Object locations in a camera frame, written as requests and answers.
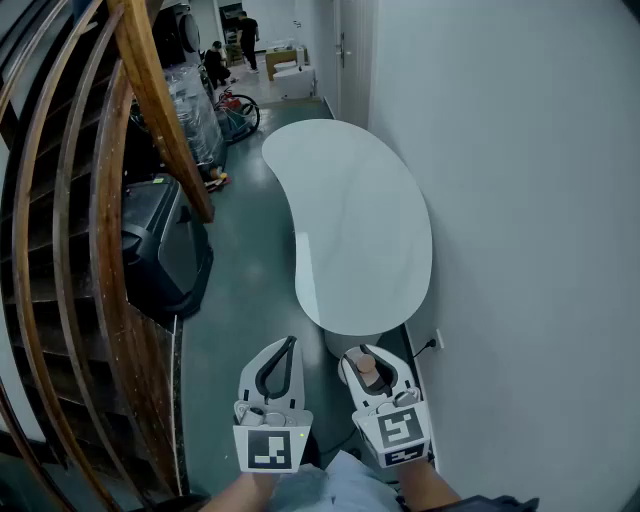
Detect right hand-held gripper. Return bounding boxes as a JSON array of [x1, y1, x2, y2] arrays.
[[338, 343, 433, 469]]

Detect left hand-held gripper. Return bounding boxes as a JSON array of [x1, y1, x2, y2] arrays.
[[232, 335, 315, 474]]

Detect small brown-capped bottle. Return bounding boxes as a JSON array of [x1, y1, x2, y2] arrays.
[[346, 348, 393, 396]]

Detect person's left forearm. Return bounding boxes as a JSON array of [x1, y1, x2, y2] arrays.
[[198, 469, 282, 512]]

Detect person's right forearm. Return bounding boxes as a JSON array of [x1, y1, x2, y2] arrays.
[[397, 457, 462, 512]]

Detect person's light shorts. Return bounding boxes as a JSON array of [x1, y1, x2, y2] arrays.
[[272, 449, 403, 512]]

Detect white curved table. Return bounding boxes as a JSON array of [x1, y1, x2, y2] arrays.
[[261, 118, 434, 359]]

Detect black plastic case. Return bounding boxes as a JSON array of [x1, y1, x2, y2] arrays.
[[121, 173, 215, 320]]

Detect colourful small items pile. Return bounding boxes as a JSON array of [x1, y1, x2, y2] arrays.
[[203, 166, 233, 193]]

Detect plastic-wrapped pallet of goods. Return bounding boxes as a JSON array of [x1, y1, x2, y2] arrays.
[[164, 64, 229, 170]]

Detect wooden stair railing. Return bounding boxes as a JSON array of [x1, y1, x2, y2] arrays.
[[0, 0, 216, 512]]

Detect white door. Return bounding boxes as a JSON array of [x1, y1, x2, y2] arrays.
[[333, 0, 377, 129]]

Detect dark round-door appliance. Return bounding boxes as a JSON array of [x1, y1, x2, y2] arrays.
[[152, 3, 204, 70]]

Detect black vacuum hose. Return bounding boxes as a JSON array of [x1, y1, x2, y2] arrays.
[[214, 92, 262, 147]]

